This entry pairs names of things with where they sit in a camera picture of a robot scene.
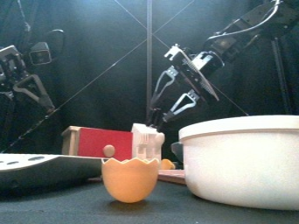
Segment white toy cutlery holder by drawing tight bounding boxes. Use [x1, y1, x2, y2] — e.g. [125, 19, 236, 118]
[129, 122, 165, 163]

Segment small orange toy food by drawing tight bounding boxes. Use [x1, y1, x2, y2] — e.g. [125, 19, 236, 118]
[160, 158, 176, 171]

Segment black tripod stand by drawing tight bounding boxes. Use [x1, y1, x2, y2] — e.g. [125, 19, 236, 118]
[269, 36, 299, 116]

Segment red wooden drawer box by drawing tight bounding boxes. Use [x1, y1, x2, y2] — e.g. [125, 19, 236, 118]
[60, 125, 134, 162]

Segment wooden cutting board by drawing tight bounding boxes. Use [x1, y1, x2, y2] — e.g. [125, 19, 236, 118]
[156, 169, 186, 186]

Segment white round pot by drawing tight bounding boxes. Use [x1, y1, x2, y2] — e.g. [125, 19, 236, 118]
[177, 115, 299, 211]

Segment grey slotted toy tray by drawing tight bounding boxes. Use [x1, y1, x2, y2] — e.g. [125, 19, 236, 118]
[0, 153, 105, 193]

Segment orange cracked eggshell half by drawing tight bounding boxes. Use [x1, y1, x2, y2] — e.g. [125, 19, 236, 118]
[100, 157, 161, 204]

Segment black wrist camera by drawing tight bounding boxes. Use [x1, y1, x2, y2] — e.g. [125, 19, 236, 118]
[28, 41, 52, 66]

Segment vertical metal frame pole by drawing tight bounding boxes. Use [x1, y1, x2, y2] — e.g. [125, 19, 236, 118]
[145, 0, 154, 121]

